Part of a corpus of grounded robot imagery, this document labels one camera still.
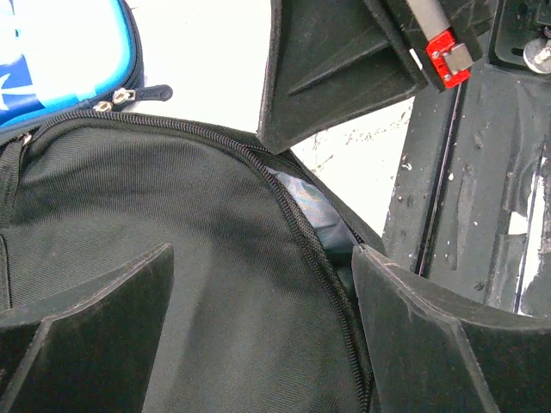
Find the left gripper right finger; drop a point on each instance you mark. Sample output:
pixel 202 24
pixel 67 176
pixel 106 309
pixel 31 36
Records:
pixel 433 350

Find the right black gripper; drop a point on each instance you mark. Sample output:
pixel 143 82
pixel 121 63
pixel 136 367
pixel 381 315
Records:
pixel 333 61

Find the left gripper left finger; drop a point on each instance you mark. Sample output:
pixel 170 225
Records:
pixel 90 348

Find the black backpack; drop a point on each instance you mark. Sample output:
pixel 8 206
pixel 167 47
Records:
pixel 260 318

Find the teal fantasy book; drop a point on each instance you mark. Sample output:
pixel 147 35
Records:
pixel 336 237

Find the blue dinosaur pencil case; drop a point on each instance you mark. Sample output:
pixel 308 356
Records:
pixel 59 56

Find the aluminium mounting rail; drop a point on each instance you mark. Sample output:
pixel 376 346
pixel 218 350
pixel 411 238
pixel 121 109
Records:
pixel 470 208

